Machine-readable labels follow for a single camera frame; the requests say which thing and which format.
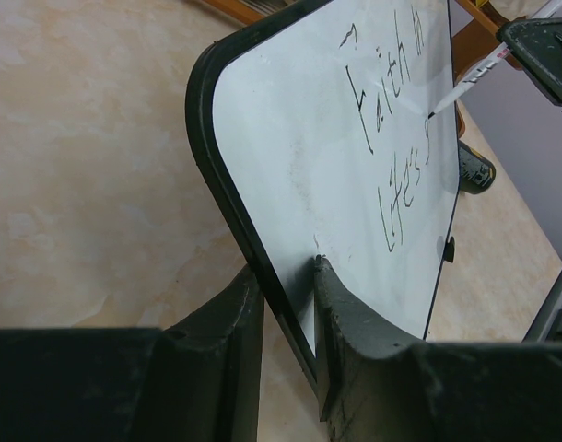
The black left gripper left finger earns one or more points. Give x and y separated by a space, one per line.
198 380

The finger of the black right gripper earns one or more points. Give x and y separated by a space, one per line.
537 45

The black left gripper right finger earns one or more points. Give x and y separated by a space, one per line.
376 382

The black white marker pen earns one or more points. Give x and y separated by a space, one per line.
472 77

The white whiteboard black frame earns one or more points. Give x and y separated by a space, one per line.
316 129

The white paper bag right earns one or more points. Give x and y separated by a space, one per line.
512 9

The orange wooden shelf rack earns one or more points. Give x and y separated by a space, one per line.
474 37

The black yellow drink can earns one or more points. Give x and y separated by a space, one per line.
477 173

